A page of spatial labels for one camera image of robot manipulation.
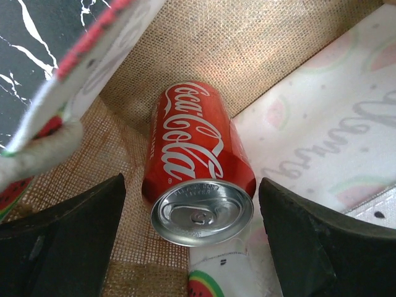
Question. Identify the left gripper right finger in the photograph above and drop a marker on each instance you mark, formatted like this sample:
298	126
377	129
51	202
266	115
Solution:
320	252

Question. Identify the red soda can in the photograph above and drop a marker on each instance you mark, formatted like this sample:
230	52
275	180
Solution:
198	184

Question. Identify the burlap watermelon canvas bag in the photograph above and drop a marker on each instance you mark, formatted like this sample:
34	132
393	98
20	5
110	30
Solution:
310	86

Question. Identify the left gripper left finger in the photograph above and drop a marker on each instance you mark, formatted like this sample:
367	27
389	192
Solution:
63	250

